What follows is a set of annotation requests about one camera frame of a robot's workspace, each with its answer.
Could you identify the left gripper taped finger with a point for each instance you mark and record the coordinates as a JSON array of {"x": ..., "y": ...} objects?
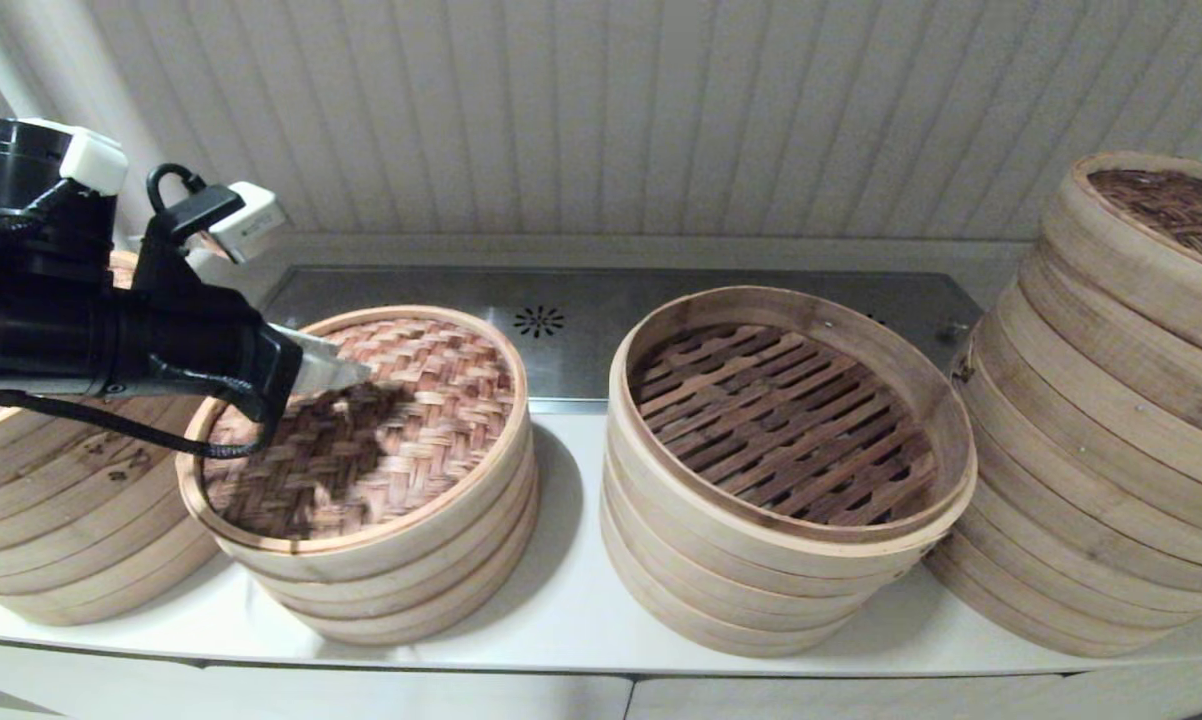
[
  {"x": 331, "y": 378},
  {"x": 326, "y": 348}
]

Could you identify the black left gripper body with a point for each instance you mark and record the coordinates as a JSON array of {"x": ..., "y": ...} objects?
[{"x": 191, "y": 345}]

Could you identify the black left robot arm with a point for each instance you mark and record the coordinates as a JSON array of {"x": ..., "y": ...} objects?
[{"x": 21, "y": 330}]

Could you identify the white cabinet door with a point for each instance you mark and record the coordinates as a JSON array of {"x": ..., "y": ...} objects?
[
  {"x": 411, "y": 700},
  {"x": 61, "y": 690},
  {"x": 841, "y": 700}
]

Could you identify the stainless steel steam panel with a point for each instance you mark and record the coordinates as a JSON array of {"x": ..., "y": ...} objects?
[{"x": 661, "y": 290}]

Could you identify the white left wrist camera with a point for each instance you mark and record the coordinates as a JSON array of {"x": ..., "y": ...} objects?
[{"x": 251, "y": 220}]

